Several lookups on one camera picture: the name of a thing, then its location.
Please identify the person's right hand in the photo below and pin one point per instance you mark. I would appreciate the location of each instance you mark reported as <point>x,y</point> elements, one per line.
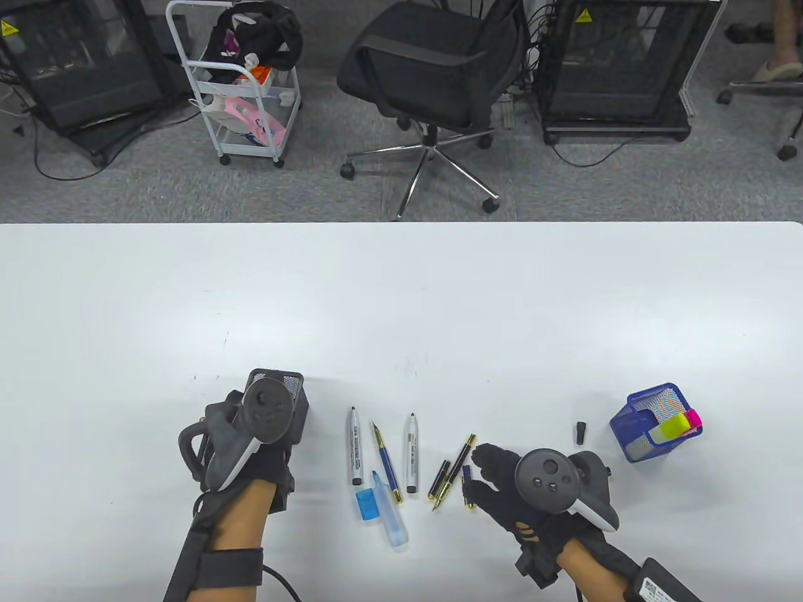
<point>502,495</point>

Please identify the person's left hand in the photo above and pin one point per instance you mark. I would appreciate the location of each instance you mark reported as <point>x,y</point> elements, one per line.
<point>276,464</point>

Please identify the blue fountain pen cap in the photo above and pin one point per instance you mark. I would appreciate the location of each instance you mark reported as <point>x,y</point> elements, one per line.
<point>468,498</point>

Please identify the black fountain pen cap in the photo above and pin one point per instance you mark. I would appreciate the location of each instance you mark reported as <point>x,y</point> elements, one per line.
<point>440,480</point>

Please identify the white whiteboard marker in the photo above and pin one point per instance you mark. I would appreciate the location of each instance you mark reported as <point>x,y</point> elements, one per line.
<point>356,445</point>
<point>411,454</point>

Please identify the black marker pen cap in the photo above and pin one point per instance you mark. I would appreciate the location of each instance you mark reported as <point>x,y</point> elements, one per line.
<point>581,433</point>

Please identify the blue gold fountain pen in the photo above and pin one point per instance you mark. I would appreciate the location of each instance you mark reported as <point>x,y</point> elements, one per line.
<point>388,464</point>

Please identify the yellow highlighter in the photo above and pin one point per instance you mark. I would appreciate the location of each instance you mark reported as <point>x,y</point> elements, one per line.
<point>656,433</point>

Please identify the yellow highlighter pen cap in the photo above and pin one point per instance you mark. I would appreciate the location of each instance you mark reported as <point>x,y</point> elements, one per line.
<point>676,425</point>

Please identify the pink highlighter pen cap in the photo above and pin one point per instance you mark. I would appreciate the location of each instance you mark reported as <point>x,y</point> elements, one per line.
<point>694,418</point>

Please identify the person's right forearm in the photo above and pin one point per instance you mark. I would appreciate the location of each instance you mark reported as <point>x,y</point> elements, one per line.
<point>580,561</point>

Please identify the person's left forearm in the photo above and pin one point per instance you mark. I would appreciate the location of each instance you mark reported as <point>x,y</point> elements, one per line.
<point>241,520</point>

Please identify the black forearm sensor box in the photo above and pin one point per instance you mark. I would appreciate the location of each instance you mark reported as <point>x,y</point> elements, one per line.
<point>665,586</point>

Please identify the black gold fountain pen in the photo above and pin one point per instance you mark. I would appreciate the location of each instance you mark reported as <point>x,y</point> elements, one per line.
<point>457,467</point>

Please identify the black mesh pen holder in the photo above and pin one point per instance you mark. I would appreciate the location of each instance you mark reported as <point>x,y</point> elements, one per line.
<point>301,414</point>

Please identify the blue mesh pen holder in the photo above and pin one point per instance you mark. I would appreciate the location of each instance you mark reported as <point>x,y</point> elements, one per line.
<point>621,429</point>

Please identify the grey handheld controller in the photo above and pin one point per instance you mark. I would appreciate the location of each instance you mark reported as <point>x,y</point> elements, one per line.
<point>270,407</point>
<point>546,480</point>

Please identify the blue highlighter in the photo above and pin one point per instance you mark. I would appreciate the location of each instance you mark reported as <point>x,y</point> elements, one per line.
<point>392,514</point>

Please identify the pink bag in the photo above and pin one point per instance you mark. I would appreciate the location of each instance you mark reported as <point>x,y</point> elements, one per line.
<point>257,119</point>

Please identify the white plastic bag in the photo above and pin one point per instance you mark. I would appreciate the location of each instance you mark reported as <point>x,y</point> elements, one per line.
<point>216,113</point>

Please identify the white power strip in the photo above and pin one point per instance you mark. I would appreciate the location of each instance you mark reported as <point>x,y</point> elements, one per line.
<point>508,113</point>

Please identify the orange box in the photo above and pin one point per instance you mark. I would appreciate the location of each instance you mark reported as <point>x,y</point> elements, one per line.
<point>260,76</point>

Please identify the white rolling cart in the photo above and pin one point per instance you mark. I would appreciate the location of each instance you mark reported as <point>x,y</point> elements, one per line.
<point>216,78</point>

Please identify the black office chair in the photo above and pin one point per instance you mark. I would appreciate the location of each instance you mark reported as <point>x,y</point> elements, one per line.
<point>426,69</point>
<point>787,152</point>

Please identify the black bag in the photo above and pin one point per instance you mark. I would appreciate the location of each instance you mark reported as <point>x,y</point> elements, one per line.
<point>270,31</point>

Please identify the black mesh cabinet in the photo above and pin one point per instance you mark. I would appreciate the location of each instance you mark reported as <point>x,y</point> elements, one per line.
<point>94,69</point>
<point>615,69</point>

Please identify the beige slipper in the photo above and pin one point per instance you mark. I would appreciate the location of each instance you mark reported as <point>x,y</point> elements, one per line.
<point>778,72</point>

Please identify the black power strip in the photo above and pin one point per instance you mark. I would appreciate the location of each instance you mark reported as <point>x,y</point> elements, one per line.
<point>743,32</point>

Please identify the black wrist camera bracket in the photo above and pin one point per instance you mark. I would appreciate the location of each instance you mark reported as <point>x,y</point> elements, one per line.
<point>536,567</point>
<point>283,495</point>

